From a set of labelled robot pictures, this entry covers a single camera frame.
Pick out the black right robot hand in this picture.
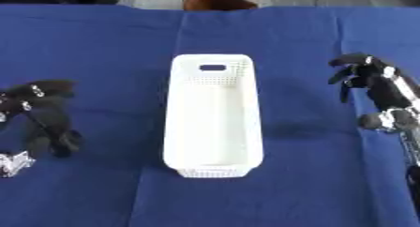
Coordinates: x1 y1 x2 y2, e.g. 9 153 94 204
326 52 420 132

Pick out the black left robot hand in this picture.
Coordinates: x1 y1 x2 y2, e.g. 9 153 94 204
0 79 85 159

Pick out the white perforated plastic basket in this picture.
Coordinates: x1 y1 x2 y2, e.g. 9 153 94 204
160 53 266 179

